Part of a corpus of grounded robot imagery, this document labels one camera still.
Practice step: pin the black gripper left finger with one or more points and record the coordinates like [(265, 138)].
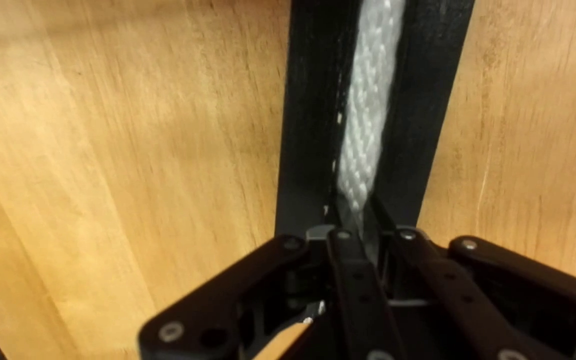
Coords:
[(248, 293)]

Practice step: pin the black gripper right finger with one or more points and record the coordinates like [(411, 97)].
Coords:
[(500, 300)]

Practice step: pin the long black grooved rail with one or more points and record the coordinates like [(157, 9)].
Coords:
[(428, 121)]

